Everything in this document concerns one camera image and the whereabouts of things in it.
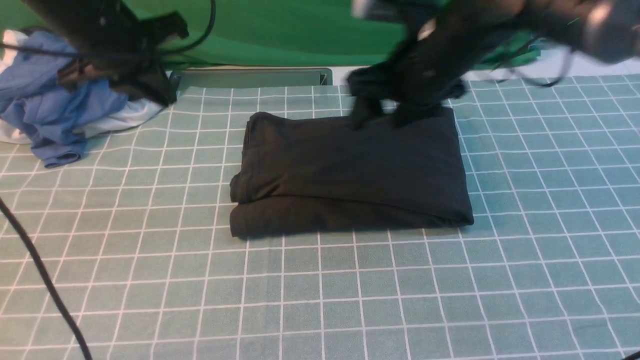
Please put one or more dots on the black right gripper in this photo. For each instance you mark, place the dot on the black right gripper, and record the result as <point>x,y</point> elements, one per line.
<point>433,55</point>

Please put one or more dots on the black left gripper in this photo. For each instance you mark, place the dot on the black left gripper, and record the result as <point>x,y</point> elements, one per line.
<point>110,44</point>

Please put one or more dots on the dark gray long-sleeve shirt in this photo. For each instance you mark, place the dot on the dark gray long-sleeve shirt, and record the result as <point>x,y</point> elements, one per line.
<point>305,176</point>

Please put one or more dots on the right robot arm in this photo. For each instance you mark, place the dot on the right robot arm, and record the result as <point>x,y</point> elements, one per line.
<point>606,30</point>

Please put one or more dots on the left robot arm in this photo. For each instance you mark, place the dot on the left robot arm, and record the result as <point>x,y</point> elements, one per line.
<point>59,16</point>

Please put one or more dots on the white crumpled garment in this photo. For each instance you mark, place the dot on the white crumpled garment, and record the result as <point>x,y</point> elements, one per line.
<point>135,113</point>

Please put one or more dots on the blue crumpled garment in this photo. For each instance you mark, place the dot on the blue crumpled garment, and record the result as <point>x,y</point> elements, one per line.
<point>32,101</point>

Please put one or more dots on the green backdrop cloth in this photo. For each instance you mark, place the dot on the green backdrop cloth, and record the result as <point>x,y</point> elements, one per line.
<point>261,33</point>

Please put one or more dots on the green checkered table mat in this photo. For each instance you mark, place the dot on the green checkered table mat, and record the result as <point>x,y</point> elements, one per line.
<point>136,238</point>

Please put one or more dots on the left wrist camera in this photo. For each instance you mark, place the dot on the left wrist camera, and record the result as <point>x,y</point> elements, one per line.
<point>160,29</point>

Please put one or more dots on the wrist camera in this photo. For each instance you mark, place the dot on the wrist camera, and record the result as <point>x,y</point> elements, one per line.
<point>394,11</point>
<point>160,29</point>

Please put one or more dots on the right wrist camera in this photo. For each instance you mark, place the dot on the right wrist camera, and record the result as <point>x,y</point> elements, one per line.
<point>394,11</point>

